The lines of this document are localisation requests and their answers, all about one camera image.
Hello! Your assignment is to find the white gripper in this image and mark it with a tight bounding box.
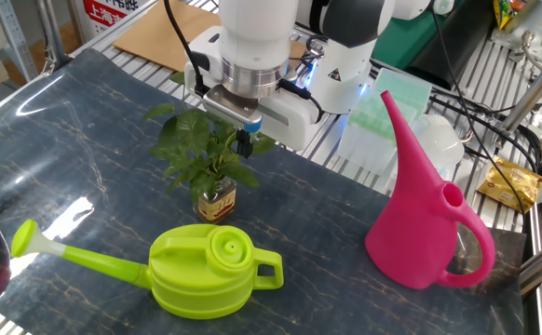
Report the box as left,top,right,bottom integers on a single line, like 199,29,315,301
184,25,322,159

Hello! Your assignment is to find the lime green watering can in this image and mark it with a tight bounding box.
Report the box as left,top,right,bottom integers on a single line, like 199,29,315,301
10,218,285,321

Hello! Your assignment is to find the green leafy plant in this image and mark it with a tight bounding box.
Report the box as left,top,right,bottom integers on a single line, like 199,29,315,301
142,71,277,204

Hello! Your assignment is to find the glass bottle with label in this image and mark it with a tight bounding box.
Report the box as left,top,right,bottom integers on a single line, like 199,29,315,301
193,176,237,225

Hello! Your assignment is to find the dark blue marble mat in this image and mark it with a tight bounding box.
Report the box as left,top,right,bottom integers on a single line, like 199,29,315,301
0,47,528,335

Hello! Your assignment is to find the translucent box with green tray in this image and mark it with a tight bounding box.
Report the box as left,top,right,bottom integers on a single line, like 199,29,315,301
335,67,434,177

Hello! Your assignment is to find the brown cardboard sheet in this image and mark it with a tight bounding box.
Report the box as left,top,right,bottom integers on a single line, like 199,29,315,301
112,0,308,74

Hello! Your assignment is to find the pink watering can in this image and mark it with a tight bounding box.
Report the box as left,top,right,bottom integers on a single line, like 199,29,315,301
364,89,497,290

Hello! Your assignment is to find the red and white sign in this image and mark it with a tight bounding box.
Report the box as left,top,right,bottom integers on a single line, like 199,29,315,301
82,0,154,41

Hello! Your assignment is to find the grey metal pole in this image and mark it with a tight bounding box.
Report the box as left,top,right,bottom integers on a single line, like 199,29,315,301
35,0,72,69

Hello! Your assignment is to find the black foam pad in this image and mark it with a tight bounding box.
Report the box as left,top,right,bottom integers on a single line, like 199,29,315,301
408,0,495,90

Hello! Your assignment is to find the perforated metal shelf upright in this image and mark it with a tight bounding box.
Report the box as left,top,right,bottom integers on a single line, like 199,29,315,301
0,0,39,83

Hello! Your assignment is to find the gold snack packet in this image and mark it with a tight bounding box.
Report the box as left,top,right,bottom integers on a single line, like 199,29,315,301
476,155,542,214

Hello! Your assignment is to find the yellow snack bag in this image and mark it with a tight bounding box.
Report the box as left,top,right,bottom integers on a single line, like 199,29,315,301
493,0,528,30

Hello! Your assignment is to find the grey metal machine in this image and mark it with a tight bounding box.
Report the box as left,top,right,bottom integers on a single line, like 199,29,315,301
489,0,542,52

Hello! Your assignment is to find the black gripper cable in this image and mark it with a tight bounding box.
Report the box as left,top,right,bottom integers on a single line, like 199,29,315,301
278,79,324,125

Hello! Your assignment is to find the thick black camera cable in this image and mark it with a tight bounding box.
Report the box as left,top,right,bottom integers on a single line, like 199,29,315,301
162,0,210,98

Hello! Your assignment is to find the long thin black cable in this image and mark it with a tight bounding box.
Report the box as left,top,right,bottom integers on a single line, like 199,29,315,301
430,0,531,218

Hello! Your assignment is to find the black cable bundle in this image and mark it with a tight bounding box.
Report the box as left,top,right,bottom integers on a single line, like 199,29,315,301
428,95,542,168

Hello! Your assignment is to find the aluminium profile post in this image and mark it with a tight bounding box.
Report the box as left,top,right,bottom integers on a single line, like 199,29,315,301
501,53,542,134

